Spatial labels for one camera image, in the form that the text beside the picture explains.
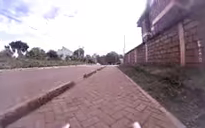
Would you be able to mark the concrete kerb blocks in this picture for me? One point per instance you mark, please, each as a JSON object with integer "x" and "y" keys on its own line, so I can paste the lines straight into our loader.
{"x": 33, "y": 102}

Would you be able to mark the grass verge with dirt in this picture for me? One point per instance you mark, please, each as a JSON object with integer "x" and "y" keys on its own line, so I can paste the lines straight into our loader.
{"x": 170, "y": 86}

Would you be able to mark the brick building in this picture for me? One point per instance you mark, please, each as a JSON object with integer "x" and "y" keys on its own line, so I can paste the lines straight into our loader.
{"x": 156, "y": 15}

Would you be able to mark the brick boundary wall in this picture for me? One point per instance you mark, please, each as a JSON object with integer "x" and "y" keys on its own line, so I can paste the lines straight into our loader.
{"x": 163, "y": 46}

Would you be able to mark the grey asphalt road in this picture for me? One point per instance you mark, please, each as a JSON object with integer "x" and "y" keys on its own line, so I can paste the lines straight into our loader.
{"x": 26, "y": 81}

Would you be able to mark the robot's own part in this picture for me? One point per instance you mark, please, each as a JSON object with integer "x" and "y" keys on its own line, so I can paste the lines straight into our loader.
{"x": 136, "y": 125}
{"x": 66, "y": 126}

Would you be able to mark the white building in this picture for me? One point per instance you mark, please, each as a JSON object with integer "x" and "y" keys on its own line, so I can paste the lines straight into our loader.
{"x": 64, "y": 52}

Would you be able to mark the row of trees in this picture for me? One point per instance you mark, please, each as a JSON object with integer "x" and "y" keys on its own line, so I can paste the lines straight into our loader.
{"x": 40, "y": 53}

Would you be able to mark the overgrown grass bank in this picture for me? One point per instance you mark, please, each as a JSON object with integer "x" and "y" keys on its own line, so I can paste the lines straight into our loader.
{"x": 26, "y": 62}

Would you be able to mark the red brick path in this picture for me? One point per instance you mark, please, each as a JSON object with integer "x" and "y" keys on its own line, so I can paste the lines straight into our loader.
{"x": 106, "y": 96}

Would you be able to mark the pole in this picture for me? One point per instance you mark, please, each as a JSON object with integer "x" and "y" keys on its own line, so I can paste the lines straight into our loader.
{"x": 124, "y": 46}

